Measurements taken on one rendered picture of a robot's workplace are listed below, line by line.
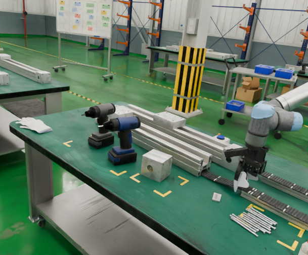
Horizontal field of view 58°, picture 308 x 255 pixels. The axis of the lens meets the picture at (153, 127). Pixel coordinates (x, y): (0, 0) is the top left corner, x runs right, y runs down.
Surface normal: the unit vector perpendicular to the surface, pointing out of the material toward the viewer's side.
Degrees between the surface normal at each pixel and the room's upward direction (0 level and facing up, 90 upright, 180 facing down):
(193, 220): 0
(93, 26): 90
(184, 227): 0
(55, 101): 90
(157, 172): 90
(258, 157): 90
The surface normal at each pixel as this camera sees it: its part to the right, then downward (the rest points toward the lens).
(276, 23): -0.65, 0.21
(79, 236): 0.10, -0.93
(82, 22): -0.35, 0.30
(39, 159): 0.75, 0.30
